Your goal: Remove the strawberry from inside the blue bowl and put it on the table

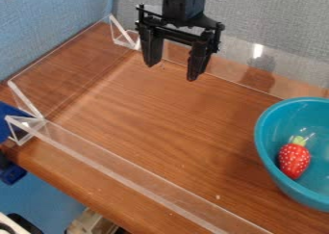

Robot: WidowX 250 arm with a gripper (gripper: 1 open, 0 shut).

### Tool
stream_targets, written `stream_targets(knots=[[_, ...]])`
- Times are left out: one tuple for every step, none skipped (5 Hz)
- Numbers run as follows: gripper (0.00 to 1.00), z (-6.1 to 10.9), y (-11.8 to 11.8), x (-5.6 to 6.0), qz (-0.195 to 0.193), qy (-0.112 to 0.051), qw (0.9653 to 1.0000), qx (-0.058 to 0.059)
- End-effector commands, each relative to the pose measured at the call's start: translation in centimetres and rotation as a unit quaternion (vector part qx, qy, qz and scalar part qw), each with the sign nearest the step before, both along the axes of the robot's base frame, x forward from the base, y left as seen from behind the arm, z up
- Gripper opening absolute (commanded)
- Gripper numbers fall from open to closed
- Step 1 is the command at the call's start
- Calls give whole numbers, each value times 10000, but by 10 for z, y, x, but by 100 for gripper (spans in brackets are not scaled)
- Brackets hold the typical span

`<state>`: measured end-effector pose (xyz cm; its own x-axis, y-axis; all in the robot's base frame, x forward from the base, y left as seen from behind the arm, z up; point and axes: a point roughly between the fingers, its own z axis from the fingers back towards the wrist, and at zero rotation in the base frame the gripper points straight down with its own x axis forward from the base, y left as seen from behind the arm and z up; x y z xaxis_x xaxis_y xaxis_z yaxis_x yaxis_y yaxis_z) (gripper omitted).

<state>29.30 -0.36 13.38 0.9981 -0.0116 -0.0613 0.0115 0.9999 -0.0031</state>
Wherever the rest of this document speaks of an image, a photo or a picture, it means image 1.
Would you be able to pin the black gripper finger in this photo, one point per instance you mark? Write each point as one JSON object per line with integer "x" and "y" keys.
{"x": 152, "y": 45}
{"x": 199, "y": 55}

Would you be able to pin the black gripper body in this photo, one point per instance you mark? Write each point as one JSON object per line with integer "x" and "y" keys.
{"x": 180, "y": 21}

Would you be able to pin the blue plastic bowl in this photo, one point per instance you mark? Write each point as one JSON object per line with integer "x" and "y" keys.
{"x": 300, "y": 116}

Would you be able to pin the red toy strawberry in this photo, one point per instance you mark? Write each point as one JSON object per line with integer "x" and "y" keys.
{"x": 295, "y": 158}

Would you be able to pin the clear acrylic barrier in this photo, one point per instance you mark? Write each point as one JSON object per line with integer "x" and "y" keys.
{"x": 150, "y": 148}

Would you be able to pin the blue clamp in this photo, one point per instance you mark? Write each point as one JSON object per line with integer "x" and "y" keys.
{"x": 11, "y": 172}

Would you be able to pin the white box under table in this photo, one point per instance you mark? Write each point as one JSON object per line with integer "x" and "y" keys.
{"x": 91, "y": 223}

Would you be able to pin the black and white object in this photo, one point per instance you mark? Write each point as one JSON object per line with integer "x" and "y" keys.
{"x": 15, "y": 224}

